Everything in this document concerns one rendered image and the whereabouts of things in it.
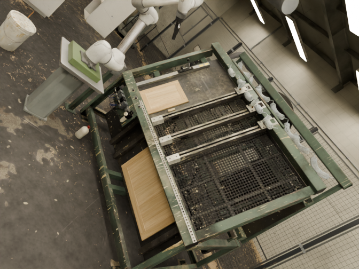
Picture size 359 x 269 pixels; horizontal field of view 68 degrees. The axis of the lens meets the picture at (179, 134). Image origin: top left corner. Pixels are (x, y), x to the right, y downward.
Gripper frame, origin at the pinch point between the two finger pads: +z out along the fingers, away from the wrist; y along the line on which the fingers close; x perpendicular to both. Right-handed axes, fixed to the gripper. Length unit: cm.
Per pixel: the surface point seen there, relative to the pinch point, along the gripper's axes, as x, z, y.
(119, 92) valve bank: 40, 85, 1
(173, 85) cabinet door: -22, 73, 13
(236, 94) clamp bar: -84, 44, -18
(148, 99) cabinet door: 7, 83, -6
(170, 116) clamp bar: -12, 71, -39
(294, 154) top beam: -117, 30, -102
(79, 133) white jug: 80, 134, -28
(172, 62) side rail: -22, 72, 52
